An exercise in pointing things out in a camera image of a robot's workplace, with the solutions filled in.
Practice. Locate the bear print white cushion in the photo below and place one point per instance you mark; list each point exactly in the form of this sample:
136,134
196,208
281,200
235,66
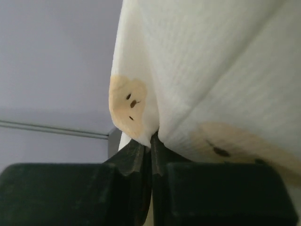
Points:
217,80

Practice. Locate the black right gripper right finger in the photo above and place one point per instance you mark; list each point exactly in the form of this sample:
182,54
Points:
187,193

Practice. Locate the aluminium frame rail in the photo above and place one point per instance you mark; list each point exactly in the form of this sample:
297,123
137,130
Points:
113,137

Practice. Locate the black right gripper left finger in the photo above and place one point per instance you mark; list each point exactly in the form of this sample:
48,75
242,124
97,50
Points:
114,193

